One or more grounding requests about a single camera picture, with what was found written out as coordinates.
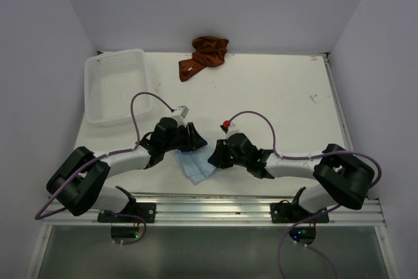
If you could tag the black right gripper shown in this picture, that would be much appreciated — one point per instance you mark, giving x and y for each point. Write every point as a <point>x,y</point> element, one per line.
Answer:
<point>217,158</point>

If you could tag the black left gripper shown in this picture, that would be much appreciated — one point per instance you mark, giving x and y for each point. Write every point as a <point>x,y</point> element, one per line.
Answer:
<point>193,140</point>

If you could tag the light blue towel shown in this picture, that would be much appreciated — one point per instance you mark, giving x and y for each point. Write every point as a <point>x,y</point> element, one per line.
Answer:
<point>195,164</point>

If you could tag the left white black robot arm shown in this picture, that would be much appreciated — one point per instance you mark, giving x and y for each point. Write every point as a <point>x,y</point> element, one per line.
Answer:
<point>79,183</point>

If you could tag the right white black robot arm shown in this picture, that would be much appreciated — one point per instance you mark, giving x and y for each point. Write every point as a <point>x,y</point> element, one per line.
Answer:
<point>311,199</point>

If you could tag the white perforated plastic basket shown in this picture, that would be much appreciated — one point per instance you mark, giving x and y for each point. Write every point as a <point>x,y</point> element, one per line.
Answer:
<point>111,79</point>

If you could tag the brown rust towel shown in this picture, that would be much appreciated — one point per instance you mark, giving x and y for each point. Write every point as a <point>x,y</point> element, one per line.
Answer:
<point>209,52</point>

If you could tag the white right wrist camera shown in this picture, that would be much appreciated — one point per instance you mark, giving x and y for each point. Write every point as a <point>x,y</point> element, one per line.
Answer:
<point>229,128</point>

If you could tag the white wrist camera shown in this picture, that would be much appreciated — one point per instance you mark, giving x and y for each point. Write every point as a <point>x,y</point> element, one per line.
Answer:
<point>180,112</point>
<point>229,128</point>

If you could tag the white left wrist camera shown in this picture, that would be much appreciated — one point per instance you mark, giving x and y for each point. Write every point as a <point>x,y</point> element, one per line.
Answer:
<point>180,112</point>

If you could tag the aluminium front rail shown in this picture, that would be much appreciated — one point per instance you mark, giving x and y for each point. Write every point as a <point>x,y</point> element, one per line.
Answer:
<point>203,210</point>

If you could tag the aluminium rail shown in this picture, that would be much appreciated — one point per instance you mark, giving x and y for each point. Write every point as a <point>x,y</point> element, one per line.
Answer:
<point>203,210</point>
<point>339,102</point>

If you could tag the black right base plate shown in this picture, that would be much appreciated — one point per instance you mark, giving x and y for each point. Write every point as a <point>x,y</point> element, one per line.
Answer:
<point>285,212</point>

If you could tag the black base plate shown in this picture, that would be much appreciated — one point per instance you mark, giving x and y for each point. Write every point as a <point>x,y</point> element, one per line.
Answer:
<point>285,212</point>
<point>133,213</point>

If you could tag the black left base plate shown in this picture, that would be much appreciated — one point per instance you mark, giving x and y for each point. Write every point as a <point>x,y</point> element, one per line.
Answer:
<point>133,213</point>

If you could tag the aluminium right side rail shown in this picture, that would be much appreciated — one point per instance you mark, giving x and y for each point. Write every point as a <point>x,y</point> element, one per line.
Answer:
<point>339,102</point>

